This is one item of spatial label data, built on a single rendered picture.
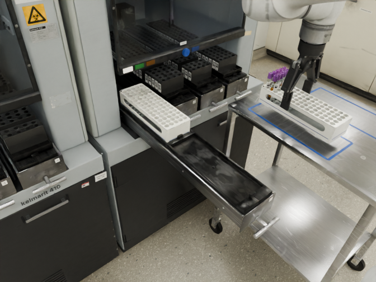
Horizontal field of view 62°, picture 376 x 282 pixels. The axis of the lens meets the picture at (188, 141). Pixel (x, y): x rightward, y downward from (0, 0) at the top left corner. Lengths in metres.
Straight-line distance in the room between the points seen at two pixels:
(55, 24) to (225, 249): 1.30
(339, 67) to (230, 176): 2.46
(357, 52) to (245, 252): 2.08
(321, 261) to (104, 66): 1.14
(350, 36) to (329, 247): 2.08
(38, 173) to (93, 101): 0.28
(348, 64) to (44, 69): 2.71
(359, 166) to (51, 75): 0.96
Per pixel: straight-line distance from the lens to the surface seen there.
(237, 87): 1.43
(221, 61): 1.40
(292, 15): 0.88
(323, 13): 0.97
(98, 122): 1.16
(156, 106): 1.11
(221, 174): 0.94
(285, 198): 1.65
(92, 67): 1.05
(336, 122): 1.07
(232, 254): 1.73
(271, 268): 1.74
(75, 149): 1.16
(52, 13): 0.96
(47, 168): 1.05
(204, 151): 1.01
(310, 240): 1.53
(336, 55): 3.27
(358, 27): 3.14
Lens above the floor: 1.47
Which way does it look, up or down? 40 degrees down
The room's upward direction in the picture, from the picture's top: 3 degrees clockwise
